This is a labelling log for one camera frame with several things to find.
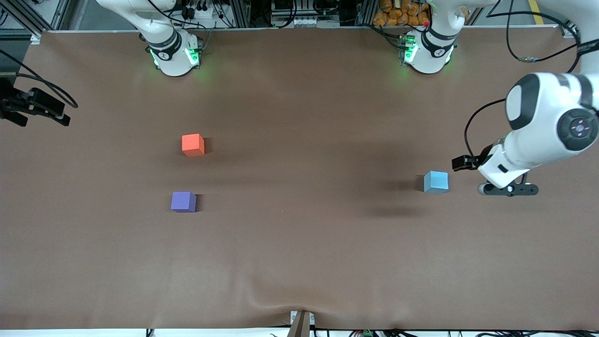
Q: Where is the purple block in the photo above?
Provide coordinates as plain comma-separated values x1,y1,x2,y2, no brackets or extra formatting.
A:
170,191,197,213

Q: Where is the orange block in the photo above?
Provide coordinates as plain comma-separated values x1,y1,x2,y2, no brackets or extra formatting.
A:
182,133,205,157

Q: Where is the white power strip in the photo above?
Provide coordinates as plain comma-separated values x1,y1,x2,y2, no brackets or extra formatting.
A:
180,4,221,20

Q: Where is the aluminium frame profile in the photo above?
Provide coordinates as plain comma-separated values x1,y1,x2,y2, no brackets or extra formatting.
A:
0,0,45,45
559,19,581,39

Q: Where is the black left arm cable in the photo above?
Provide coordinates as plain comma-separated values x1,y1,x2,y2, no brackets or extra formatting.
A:
464,0,585,161

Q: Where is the brown post with bracket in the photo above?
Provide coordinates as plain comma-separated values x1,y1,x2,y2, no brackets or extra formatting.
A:
289,310,315,337

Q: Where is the white terminal block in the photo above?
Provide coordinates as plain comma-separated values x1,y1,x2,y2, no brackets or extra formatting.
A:
292,16,329,27

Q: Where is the light blue block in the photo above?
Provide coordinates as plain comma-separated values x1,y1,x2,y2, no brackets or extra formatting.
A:
424,170,449,194

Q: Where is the pile of orange packets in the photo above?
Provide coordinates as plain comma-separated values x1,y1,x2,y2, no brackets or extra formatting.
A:
373,0,431,27

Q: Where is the brown table cloth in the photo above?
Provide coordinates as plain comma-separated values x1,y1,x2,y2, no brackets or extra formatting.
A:
0,26,599,331

